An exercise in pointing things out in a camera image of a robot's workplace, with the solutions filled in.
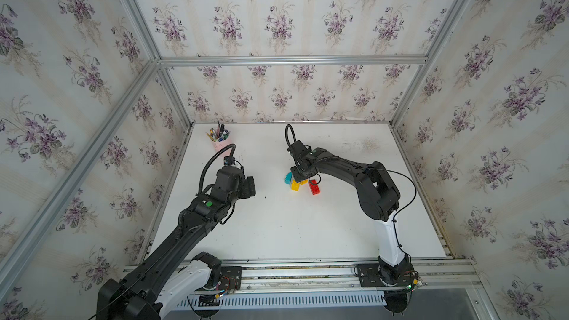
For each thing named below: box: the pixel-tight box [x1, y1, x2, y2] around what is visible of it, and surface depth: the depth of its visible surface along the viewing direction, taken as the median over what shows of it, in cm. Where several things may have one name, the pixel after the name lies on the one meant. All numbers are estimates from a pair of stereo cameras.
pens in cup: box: [204, 120, 231, 143], surface depth 103 cm
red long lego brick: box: [308, 179, 321, 196], surface depth 96 cm
